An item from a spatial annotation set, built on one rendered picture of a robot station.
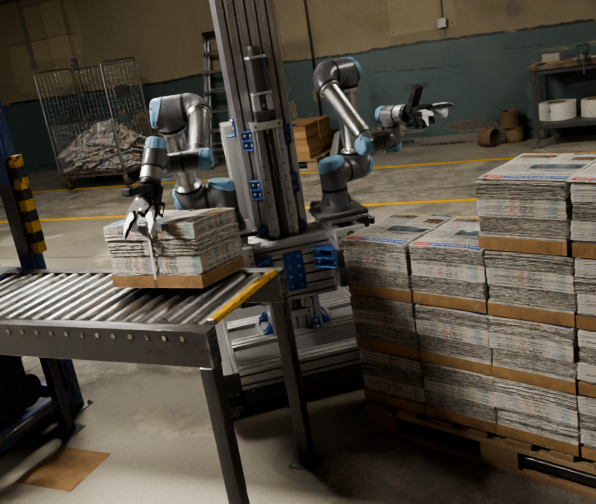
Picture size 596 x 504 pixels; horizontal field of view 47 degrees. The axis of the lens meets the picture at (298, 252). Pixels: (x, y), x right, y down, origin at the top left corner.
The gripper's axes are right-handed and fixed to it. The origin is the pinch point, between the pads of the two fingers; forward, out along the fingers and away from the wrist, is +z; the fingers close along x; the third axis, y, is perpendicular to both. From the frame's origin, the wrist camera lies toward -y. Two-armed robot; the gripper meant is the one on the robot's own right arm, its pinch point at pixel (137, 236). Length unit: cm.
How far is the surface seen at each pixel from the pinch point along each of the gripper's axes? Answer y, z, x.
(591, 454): 76, 55, -132
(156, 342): -0.8, 34.4, -14.4
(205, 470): 73, 75, 10
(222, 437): 17, 61, -31
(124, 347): 0.2, 36.3, -1.5
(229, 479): 26, 73, -30
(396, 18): 555, -452, 116
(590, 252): 37, -1, -135
